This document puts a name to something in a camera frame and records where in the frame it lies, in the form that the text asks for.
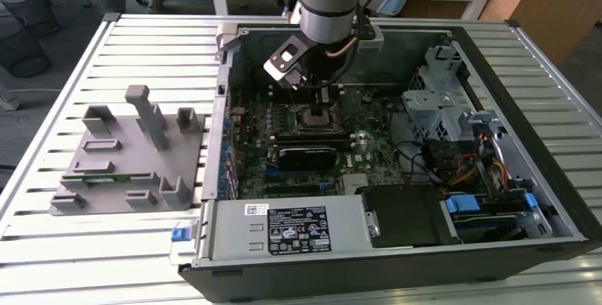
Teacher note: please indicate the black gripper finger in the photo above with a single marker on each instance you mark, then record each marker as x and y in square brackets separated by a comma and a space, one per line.
[322, 100]

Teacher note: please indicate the square CPU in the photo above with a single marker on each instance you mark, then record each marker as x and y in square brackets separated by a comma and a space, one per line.
[309, 113]

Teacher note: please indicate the CPU socket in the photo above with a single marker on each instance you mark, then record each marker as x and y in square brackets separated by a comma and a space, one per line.
[301, 130]

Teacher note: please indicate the green motherboard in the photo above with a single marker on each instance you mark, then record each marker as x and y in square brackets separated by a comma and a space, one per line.
[377, 136]

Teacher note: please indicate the black graphics card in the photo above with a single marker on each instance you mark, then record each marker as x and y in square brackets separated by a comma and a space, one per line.
[306, 160]

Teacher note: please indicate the metal disk cage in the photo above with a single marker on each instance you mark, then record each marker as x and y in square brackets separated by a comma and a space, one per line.
[426, 102]

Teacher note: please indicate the silver chipset heatsink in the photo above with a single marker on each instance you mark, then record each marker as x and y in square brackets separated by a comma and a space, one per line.
[355, 182]

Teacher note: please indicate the black expansion slot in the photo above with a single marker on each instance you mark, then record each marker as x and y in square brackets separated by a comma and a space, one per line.
[291, 189]

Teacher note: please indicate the silver power supply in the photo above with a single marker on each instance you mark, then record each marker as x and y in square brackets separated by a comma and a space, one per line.
[226, 227]

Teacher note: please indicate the grey parts rack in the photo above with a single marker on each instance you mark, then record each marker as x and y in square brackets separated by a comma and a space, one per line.
[131, 136]

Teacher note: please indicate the hard disk in blue carrier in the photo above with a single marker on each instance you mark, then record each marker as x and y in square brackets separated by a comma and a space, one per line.
[463, 204]

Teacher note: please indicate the metal disk bay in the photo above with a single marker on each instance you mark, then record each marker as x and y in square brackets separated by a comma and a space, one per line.
[510, 153]

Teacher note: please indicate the green RAM stick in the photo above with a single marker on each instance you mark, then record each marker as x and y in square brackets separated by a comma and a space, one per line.
[119, 178]

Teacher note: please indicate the blue plastic latch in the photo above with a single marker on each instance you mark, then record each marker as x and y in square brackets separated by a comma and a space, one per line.
[182, 235]

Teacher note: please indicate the black PC case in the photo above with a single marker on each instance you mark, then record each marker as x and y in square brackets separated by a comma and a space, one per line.
[329, 280]

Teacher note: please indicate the wooden cabinet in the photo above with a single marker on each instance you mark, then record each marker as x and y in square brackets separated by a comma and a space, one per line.
[560, 9]

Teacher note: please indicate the black mesh waste bin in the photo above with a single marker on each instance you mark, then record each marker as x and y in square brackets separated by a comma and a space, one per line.
[40, 12]
[23, 55]

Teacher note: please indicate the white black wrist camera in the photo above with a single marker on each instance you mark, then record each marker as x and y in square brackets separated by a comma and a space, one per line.
[285, 56]

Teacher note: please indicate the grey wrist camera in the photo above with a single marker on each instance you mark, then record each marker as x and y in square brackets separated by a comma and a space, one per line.
[371, 39]

